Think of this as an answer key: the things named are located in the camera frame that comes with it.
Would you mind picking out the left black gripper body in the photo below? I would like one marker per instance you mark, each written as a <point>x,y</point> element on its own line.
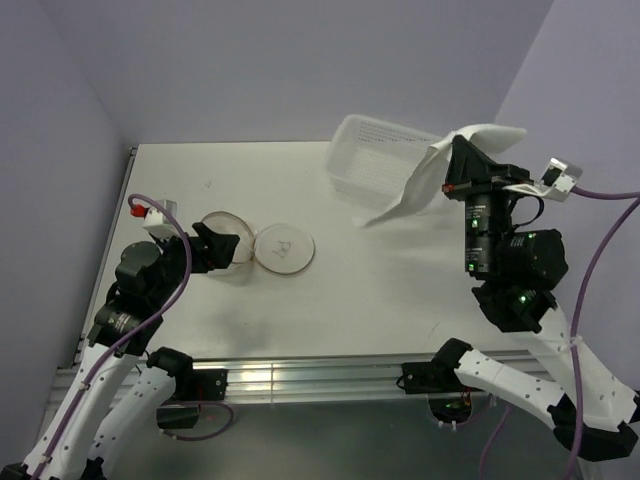
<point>175,254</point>

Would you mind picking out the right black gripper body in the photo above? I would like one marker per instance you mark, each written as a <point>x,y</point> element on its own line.
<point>511,175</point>

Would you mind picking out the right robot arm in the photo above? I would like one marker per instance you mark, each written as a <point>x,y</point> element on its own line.
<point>590,412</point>

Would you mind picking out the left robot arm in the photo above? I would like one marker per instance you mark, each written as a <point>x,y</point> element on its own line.
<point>91,429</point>

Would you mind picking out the white plastic basket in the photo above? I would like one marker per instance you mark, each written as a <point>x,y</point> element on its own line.
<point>370,160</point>

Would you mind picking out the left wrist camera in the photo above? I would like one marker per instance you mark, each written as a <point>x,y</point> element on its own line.
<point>155,222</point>

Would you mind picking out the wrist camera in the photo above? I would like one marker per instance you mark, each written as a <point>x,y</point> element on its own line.
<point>556,183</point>
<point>155,222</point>

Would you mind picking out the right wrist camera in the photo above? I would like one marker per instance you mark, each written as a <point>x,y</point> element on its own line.
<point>556,183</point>

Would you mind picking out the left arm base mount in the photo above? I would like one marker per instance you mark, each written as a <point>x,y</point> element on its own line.
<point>196,411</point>

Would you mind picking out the aluminium rail frame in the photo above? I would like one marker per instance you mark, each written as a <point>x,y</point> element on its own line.
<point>370,300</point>

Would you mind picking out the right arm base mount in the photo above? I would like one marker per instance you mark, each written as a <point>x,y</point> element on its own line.
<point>449,400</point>

